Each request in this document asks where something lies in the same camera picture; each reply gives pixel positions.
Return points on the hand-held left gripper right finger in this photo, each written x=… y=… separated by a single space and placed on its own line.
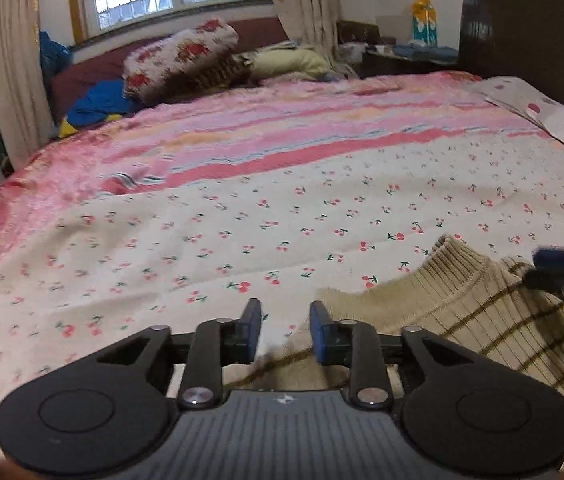
x=318 y=332

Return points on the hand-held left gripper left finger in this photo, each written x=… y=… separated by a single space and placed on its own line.
x=251 y=332

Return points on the beige striped knit sweater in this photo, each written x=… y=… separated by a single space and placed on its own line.
x=467 y=285

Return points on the folded blue clothes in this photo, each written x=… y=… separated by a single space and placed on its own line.
x=424 y=51

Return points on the cherry print bed sheet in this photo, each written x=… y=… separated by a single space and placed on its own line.
x=262 y=240

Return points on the polka dot pillow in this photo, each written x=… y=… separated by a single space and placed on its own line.
x=552 y=110

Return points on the pink striped blanket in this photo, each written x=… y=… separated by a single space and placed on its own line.
x=287 y=115

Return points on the dark wooden headboard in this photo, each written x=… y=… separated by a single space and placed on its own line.
x=532 y=30

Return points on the brown patterned pillow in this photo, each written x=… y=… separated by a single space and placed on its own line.
x=217 y=77

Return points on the dark wooden nightstand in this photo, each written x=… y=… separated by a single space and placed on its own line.
x=392 y=62

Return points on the pale yellow pillow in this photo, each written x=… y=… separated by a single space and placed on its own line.
x=287 y=62

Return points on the blue and yellow cloth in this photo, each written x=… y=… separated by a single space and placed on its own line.
x=97 y=105

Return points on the yellow and teal bag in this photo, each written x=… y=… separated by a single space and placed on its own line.
x=424 y=20

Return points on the red floral pillow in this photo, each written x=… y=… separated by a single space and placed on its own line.
x=177 y=57

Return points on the maroon daybed backrest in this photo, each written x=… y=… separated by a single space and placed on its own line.
x=82 y=72

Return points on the cream curtain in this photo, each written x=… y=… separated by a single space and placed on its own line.
x=307 y=5
x=14 y=60

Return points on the blue plastic bag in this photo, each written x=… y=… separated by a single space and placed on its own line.
x=54 y=52

